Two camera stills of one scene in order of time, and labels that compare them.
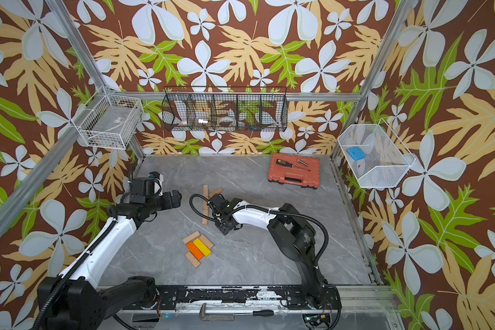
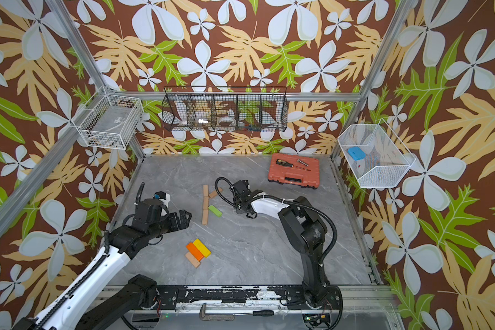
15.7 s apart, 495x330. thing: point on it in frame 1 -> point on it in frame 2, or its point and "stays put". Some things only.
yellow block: (202, 247) stays put
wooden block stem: (205, 221) stays put
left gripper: (177, 199) -> (176, 224)
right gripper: (218, 226) -> (237, 205)
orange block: (197, 254) stays put
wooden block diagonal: (218, 190) stays put
